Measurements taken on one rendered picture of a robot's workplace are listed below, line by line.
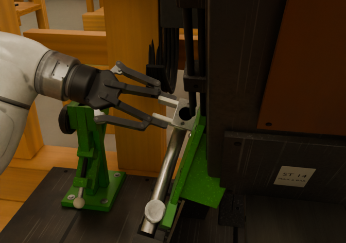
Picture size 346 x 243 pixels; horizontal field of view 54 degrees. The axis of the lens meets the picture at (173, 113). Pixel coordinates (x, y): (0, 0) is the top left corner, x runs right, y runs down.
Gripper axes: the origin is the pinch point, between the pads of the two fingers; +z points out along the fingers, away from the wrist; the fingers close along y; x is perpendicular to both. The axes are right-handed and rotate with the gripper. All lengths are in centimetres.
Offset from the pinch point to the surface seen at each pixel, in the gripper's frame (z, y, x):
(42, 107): -135, 37, 272
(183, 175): 5.1, -11.4, -7.1
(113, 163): -14.5, -9.5, 46.4
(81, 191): -16.0, -19.9, 23.0
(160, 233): 5.0, -22.4, 9.5
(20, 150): -44, -15, 48
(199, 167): 7.2, -9.4, -7.2
